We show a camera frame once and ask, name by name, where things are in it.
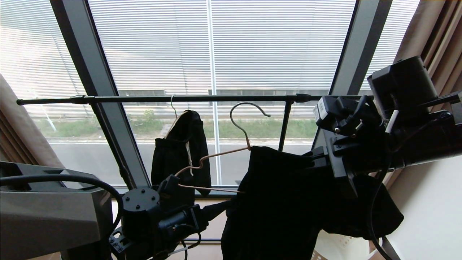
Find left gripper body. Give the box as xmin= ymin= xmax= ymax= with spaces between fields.
xmin=158 ymin=204 xmax=210 ymax=237

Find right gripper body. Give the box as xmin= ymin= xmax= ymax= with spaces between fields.
xmin=310 ymin=128 xmax=392 ymax=200

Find black drawstring shorts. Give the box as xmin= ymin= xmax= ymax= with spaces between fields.
xmin=151 ymin=110 xmax=212 ymax=198

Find black garment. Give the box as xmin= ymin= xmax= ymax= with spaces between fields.
xmin=221 ymin=146 xmax=405 ymax=260

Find pink clothes hanger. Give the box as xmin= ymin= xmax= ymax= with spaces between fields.
xmin=174 ymin=102 xmax=271 ymax=194
xmin=164 ymin=95 xmax=192 ymax=139

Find white laundry basket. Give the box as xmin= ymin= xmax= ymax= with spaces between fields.
xmin=310 ymin=231 xmax=372 ymax=260

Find black clothes rack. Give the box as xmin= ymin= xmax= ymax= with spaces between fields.
xmin=16 ymin=94 xmax=361 ymax=243

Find beige curtain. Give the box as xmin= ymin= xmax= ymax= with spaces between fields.
xmin=0 ymin=74 xmax=65 ymax=168
xmin=361 ymin=0 xmax=462 ymax=188

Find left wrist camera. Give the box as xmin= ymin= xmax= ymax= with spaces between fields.
xmin=157 ymin=174 xmax=196 ymax=212

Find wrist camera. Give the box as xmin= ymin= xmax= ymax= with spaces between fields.
xmin=313 ymin=96 xmax=375 ymax=137
xmin=157 ymin=174 xmax=196 ymax=212

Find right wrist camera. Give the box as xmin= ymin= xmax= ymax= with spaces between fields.
xmin=313 ymin=96 xmax=375 ymax=137

